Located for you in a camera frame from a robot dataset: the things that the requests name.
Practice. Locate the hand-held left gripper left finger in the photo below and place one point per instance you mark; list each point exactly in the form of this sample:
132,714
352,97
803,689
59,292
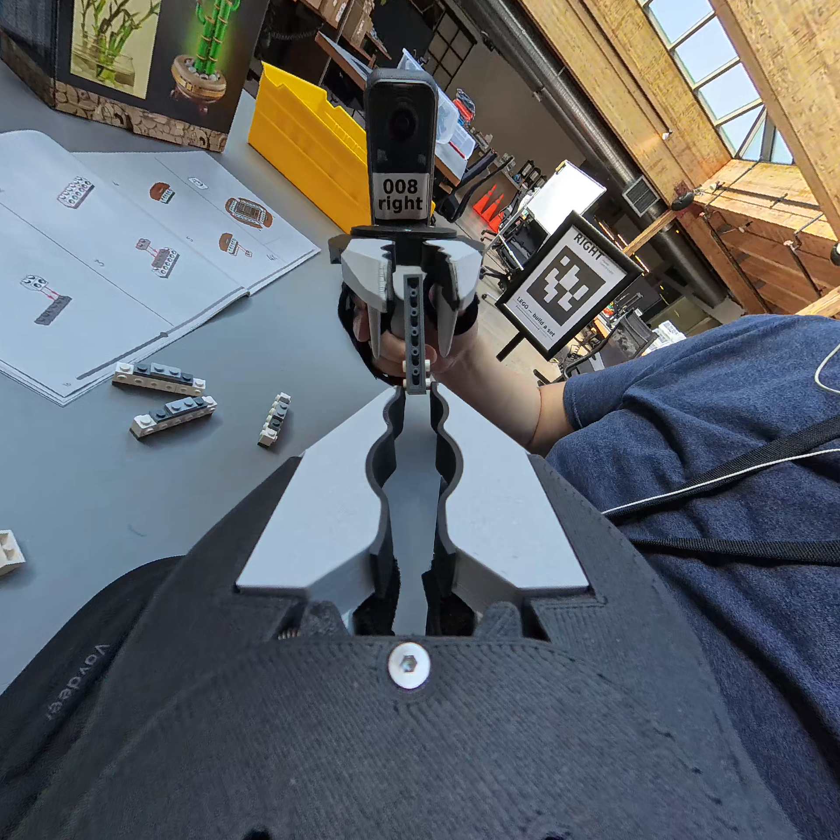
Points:
315,525

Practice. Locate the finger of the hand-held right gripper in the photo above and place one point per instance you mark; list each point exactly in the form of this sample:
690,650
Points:
463,269
364,272

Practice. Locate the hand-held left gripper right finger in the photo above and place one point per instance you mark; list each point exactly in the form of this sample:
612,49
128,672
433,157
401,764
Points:
512,525

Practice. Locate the small white lego brick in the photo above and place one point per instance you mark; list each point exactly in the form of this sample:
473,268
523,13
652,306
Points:
415,328

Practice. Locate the person's right forearm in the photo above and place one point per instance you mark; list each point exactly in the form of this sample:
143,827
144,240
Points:
518,407

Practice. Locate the grey and white lego strip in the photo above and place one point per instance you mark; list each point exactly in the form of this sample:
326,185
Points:
157,379
172,417
274,420

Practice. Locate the lego set box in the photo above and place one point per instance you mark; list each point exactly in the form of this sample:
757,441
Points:
164,39

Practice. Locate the lego instruction booklet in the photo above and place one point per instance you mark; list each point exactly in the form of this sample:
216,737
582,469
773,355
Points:
98,216

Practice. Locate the small white lego piece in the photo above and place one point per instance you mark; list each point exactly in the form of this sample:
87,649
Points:
10,554

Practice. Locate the person's right hand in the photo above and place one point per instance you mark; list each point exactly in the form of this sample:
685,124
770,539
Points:
392,354

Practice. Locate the clear plastic storage box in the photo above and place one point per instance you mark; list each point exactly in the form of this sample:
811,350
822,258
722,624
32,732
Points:
453,118

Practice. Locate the black office chair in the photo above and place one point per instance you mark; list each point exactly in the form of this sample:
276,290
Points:
518,243

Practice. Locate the orange traffic cone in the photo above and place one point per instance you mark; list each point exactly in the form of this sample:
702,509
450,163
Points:
482,203
497,208

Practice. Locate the yellow plastic bin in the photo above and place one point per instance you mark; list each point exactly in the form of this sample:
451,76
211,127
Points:
308,144

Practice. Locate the black framed marker sign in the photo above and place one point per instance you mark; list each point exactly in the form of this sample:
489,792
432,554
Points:
571,282

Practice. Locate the white board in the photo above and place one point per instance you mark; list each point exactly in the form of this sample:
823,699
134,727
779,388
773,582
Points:
564,197

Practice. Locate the skylight window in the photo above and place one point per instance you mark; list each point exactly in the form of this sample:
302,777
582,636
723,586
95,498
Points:
715,65

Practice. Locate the wall air vent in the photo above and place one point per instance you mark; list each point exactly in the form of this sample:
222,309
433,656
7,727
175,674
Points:
640,195

